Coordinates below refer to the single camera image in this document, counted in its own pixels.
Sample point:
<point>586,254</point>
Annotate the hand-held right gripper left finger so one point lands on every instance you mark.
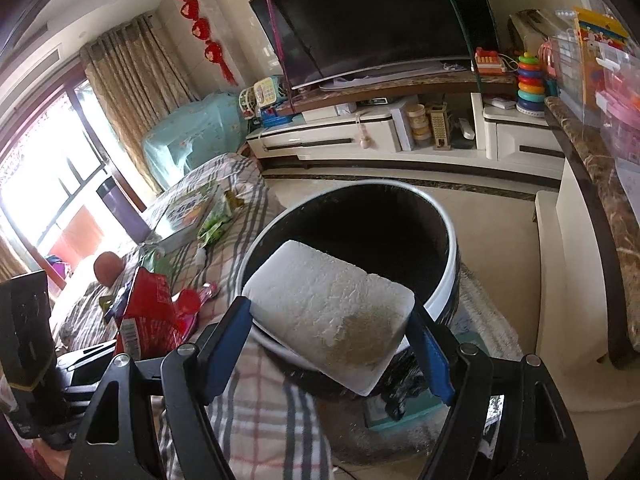
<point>227,355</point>

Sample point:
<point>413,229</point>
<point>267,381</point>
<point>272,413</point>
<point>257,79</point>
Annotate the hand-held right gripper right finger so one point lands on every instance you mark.
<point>435,360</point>

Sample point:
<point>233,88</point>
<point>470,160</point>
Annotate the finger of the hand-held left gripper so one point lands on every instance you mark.
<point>85,355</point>
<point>80,395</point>

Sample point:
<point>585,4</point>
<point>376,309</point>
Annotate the red snack packet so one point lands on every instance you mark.
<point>150,315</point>

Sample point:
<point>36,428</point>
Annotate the white foam block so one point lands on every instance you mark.
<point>325,300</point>

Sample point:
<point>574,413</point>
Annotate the pink plastic spoon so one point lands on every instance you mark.
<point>192,300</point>

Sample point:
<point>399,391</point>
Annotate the plaid blanket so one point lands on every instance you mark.
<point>270,410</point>

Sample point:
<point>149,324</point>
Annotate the brown egg-shaped ball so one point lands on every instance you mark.
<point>108,267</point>

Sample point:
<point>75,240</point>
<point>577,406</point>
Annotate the crumpled clear plastic packaging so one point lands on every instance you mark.
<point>155,260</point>

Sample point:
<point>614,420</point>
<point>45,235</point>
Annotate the green drink pouch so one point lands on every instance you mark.
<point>220,220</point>

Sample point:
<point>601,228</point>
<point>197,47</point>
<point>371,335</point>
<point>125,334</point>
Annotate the purple thermos bottle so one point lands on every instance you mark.
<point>122,210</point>

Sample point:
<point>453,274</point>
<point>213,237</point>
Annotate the colourful children's book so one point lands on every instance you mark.
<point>185,210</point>

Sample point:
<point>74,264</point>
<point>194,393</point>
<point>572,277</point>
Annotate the teal cloth-covered appliance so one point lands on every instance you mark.
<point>195,130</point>

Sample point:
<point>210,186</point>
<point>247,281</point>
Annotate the brown marble counter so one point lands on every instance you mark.
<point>600,200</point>

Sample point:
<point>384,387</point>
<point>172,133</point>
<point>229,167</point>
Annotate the wooden grater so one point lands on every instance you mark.
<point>440,127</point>

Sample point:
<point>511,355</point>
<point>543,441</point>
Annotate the white remote control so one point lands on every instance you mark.
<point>466,129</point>

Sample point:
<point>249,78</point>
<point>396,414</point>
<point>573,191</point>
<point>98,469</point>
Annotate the yellow tape roll stack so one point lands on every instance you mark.
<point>419,122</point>

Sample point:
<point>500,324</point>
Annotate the white television cabinet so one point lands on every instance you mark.
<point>325,135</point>

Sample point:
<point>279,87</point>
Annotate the blue toy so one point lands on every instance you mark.
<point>275,119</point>

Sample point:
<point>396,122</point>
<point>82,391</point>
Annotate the white green toy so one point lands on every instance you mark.
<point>247,102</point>

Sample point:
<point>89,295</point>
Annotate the white set-top box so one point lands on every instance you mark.
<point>327,112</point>

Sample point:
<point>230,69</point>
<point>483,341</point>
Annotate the yellow toy telephone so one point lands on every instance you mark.
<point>267,92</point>

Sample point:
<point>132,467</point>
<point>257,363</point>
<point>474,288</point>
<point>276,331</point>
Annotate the beige patterned curtain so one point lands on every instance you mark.
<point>130,75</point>

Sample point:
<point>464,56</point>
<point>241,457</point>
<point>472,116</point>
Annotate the pink clear storage box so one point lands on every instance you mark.
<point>622,110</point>

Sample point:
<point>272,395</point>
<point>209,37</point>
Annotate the pink toy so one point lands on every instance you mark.
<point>547,60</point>

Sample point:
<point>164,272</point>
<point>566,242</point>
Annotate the clear box with yellow toy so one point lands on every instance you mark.
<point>585,60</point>

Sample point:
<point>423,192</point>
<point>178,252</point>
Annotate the shiny golden bag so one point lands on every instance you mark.
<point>535,27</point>

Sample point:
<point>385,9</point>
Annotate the black flat television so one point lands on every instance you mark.
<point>375,10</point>

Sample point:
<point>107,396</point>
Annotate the window with dark frame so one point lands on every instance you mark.
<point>50,170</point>

